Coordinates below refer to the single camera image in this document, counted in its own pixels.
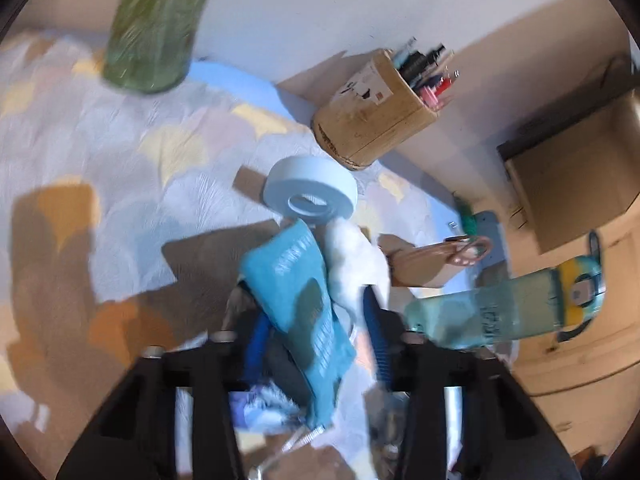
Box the teal cloth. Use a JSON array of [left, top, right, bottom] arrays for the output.
[[239, 219, 357, 428]]

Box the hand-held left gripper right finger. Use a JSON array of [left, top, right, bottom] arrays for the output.
[[361, 285, 583, 480]]

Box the cartoon printed bag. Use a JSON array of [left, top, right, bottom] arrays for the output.
[[402, 230, 608, 351]]

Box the pale blue tape roll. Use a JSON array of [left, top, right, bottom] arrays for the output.
[[263, 156, 358, 226]]

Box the small green item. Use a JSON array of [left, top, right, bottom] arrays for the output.
[[452, 192, 478, 236]]

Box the blue white patterned cloth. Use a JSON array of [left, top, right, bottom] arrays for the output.
[[230, 382, 311, 433]]

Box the cardboard box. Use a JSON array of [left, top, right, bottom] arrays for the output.
[[496, 55, 640, 256]]

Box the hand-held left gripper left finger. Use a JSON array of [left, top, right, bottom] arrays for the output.
[[55, 310, 273, 480]]

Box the light blue mat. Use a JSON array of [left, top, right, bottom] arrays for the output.
[[187, 60, 506, 291]]

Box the glass vase with bamboo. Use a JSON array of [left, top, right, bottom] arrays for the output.
[[102, 0, 226, 95]]

